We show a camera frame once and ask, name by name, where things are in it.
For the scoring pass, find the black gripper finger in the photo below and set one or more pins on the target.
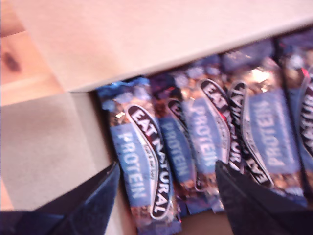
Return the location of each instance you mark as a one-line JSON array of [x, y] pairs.
[[93, 205], [249, 210]]

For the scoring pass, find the blue protein snack bar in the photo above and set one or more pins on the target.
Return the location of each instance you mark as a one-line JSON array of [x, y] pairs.
[[205, 137], [271, 132], [174, 147], [298, 73]]

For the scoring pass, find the Eat Natural protein bars carton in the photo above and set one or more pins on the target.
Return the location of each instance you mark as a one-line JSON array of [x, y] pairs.
[[146, 36]]

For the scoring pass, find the protein snack bar crumpled end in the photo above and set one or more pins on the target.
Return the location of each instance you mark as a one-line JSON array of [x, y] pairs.
[[146, 137]]

